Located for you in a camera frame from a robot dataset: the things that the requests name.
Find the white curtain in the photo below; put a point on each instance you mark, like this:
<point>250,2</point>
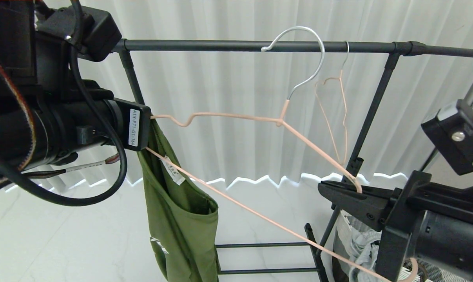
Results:
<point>220,86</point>

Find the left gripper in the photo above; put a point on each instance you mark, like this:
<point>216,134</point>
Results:
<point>64,129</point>

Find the black clothes rack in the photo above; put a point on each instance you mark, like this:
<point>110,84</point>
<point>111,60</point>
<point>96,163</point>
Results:
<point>220,46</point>

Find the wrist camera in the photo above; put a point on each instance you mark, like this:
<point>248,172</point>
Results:
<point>91,31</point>
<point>455,137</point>

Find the pale grey shorts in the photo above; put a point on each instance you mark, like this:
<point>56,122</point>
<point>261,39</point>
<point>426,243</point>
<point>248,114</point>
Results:
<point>363,250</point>

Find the green printed shirt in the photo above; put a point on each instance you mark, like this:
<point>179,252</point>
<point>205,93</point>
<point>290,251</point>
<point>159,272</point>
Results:
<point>181,227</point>

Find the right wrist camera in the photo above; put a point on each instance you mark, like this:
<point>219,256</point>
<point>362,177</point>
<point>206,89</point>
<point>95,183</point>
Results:
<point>455,137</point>

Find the pink clothes hanger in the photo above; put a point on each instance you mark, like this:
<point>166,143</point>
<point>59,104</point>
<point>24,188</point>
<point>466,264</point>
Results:
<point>340,74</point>
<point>278,122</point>

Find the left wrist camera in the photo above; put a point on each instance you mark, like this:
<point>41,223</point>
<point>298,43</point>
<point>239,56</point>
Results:
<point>91,31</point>

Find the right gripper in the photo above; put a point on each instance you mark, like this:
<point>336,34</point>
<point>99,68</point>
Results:
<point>448,243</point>

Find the white laundry basket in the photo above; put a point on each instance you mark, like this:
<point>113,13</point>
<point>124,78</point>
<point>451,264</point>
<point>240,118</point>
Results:
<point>340,235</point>

